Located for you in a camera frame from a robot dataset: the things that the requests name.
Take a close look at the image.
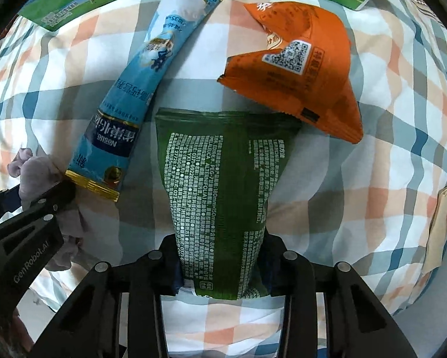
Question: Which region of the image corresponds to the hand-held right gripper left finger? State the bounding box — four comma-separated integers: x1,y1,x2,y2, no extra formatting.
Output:
28,234,184,358

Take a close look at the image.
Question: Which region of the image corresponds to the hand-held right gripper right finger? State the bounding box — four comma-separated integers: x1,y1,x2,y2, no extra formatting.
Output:
256,231,418,358

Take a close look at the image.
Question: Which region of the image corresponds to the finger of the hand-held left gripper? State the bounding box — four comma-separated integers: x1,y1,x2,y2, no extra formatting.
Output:
0,181,78,245

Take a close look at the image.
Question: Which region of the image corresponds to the lilac soft cloth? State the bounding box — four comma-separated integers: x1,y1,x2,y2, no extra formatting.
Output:
6,148,84,272

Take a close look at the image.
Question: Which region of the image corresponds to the green snack packet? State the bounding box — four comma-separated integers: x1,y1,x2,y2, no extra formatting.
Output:
154,107,302,302

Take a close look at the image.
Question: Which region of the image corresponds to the blue stick sachet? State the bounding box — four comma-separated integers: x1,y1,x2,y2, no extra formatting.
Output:
65,0,231,203

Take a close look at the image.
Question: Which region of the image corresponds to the orange snack packet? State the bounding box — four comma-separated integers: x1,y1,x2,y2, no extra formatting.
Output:
216,2,364,144

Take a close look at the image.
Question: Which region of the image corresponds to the plaid bed sheet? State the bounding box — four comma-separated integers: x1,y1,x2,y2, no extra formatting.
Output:
0,0,447,358

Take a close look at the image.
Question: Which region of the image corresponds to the beige paper card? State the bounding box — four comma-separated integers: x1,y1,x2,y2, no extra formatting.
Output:
421,183,447,274

